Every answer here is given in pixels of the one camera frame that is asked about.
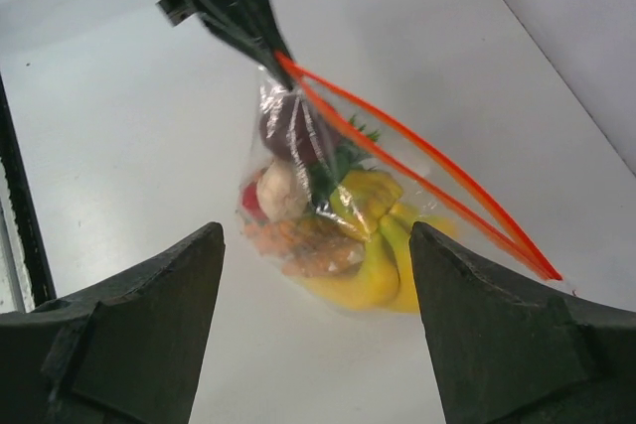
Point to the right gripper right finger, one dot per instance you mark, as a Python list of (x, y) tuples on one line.
[(507, 349)]

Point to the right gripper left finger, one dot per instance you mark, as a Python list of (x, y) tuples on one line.
[(128, 349)]

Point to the clear zip top bag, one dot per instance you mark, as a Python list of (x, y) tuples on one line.
[(333, 187)]

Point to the yellow fake banana bunch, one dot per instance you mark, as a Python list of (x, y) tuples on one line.
[(369, 208)]

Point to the purple fake onion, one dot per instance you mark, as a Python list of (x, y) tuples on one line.
[(293, 130)]

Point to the fake orange carrot pieces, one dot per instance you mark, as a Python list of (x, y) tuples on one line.
[(310, 247)]

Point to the aluminium rail frame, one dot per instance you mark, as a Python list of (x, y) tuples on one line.
[(41, 288)]

